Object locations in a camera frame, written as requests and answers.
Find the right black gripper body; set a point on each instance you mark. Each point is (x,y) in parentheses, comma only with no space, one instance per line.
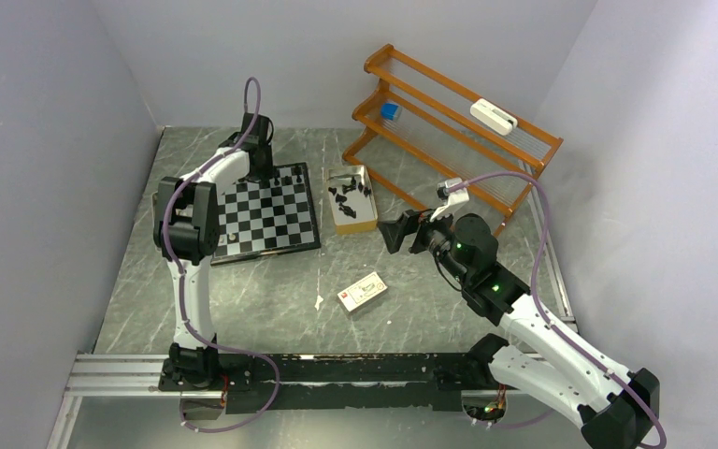
(434,236)

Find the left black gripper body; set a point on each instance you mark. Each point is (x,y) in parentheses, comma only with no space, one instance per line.
(266,171)

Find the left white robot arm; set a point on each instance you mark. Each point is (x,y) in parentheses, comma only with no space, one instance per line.
(187,233)

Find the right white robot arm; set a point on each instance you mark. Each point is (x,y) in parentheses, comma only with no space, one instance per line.
(531,349)

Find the tin box black pieces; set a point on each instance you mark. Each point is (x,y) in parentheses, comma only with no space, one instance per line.
(350,199)

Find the black white chessboard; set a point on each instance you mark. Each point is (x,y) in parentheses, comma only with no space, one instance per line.
(268,220)

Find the white red card box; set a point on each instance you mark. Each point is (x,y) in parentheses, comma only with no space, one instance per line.
(362,292)

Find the orange wooden rack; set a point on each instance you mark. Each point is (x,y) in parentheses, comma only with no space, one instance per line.
(435,130)

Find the blue block on rack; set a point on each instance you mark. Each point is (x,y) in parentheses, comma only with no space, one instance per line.
(389,111)

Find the white device on rack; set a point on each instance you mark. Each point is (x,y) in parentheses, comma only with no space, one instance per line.
(493,117)

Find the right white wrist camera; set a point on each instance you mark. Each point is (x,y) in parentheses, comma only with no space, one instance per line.
(454,195)

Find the black mounting base plate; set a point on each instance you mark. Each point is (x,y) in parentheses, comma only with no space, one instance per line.
(283,398)

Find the aluminium rail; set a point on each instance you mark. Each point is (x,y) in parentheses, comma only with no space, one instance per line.
(144,375)

